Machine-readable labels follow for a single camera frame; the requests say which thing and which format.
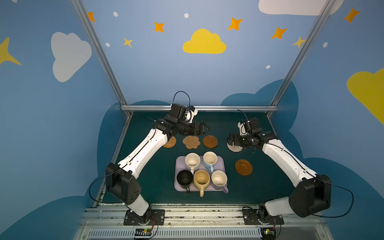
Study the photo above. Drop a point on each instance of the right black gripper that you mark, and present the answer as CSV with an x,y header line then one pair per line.
x,y
236,141

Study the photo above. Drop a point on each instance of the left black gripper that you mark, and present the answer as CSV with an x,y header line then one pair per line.
x,y
194,128

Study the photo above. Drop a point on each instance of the dark wooden round coaster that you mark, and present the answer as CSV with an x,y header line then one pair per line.
x,y
210,141

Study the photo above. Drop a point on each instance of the white woven round coaster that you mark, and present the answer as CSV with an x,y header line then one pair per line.
x,y
235,149

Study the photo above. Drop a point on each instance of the brown wooden round coaster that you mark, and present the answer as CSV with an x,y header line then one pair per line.
x,y
243,167

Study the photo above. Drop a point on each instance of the white cream mug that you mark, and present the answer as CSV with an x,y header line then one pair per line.
x,y
192,161

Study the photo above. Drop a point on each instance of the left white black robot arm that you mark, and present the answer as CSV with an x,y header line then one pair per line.
x,y
121,178

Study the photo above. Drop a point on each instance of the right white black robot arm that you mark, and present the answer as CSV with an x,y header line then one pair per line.
x,y
312,193

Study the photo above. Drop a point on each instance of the flower shaped cork coaster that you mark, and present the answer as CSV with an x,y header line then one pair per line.
x,y
191,142

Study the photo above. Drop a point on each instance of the woven rattan round coaster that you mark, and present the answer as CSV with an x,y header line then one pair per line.
x,y
170,143

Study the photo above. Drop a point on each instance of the light blue mug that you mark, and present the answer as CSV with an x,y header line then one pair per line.
x,y
210,159

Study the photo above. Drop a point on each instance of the yellow mug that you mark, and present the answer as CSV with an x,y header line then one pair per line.
x,y
201,181

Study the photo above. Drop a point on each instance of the lavender mug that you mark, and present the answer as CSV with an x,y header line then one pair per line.
x,y
220,181

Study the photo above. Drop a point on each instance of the lavender plastic tray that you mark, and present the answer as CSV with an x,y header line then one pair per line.
x,y
181,165

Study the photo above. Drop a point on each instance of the black mug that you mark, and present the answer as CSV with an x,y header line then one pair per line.
x,y
185,179

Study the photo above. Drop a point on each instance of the right small circuit board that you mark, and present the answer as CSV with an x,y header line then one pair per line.
x,y
268,234

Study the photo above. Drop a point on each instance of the small circuit board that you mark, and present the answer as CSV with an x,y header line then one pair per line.
x,y
142,233
268,234

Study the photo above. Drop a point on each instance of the left small circuit board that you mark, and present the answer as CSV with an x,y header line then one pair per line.
x,y
142,233

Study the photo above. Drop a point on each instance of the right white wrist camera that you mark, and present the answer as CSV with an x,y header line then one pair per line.
x,y
250,127

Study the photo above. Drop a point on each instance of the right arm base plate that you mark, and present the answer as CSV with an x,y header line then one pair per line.
x,y
260,217

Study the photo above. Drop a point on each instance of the aluminium frame rail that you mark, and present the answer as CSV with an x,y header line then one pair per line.
x,y
202,108

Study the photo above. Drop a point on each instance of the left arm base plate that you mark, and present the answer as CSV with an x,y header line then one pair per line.
x,y
150,217

